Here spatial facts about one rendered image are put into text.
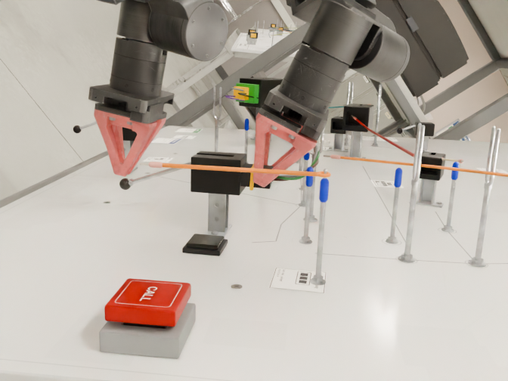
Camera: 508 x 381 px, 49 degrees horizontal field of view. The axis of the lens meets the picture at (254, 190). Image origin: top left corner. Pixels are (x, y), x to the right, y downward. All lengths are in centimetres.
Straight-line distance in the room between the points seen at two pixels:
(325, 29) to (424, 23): 107
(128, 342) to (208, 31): 31
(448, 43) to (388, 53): 102
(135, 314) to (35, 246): 25
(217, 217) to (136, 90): 17
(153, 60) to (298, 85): 16
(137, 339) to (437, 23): 137
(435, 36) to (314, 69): 108
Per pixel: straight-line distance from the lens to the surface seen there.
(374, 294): 51
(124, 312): 40
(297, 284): 52
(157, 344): 40
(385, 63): 63
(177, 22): 56
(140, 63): 62
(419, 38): 164
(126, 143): 95
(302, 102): 58
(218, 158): 61
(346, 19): 58
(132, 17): 62
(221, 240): 59
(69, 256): 59
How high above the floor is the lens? 130
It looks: 13 degrees down
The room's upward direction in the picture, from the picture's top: 58 degrees clockwise
